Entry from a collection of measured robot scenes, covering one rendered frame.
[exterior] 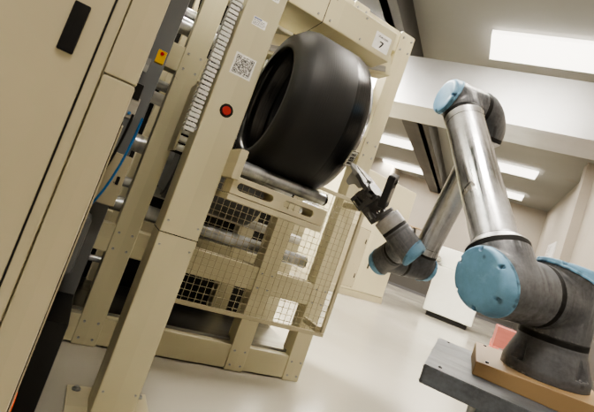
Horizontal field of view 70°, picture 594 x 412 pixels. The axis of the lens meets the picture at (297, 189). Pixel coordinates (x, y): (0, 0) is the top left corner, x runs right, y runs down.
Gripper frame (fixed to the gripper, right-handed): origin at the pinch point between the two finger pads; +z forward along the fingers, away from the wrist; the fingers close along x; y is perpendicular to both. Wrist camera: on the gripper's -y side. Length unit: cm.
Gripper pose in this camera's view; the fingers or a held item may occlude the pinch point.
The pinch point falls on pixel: (354, 164)
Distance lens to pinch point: 145.3
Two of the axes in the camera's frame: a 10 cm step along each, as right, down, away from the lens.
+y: -6.7, 5.9, 4.5
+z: -5.6, -8.0, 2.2
